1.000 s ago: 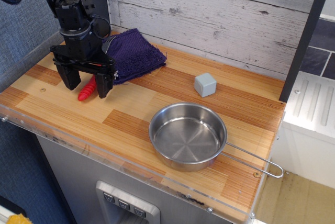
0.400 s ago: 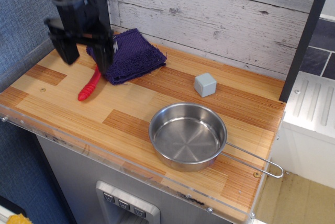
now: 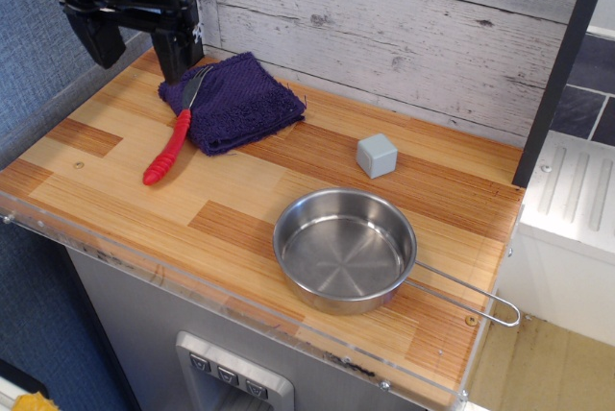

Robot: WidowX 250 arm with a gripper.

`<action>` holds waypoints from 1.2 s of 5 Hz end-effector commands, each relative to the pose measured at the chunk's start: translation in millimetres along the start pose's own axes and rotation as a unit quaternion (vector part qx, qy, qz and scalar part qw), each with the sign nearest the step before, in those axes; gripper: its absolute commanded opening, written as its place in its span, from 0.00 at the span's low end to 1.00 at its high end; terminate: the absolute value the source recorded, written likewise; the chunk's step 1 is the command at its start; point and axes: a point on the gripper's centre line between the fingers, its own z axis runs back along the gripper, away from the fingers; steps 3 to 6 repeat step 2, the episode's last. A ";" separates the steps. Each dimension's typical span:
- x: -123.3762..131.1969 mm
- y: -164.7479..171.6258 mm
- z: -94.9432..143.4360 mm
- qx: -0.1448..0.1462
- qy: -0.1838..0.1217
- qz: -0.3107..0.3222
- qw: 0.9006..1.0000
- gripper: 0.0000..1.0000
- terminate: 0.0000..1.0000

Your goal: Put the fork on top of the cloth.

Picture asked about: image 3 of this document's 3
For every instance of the stainless steel pan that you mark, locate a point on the stainless steel pan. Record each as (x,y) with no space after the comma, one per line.
(345,251)

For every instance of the white toy sink unit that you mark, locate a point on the white toy sink unit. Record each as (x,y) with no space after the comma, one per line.
(560,263)

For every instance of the purple folded cloth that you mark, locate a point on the purple folded cloth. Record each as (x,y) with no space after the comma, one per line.
(238,103)

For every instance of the yellow object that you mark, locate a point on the yellow object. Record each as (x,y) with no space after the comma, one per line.
(34,402)

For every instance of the grey toy fridge cabinet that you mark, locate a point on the grey toy fridge cabinet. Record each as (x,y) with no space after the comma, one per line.
(143,322)

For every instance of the dark right post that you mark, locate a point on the dark right post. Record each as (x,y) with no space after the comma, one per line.
(562,67)

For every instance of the clear acrylic edge guard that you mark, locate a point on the clear acrylic edge guard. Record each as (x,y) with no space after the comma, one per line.
(416,346)

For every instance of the silver dispenser button panel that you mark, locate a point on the silver dispenser button panel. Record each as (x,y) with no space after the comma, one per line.
(217,379)

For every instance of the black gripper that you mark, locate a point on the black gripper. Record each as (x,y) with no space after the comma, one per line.
(96,23)

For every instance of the grey cube block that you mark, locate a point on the grey cube block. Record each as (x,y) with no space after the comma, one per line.
(376,155)

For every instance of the fork with red handle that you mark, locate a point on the fork with red handle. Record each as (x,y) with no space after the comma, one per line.
(165,160)

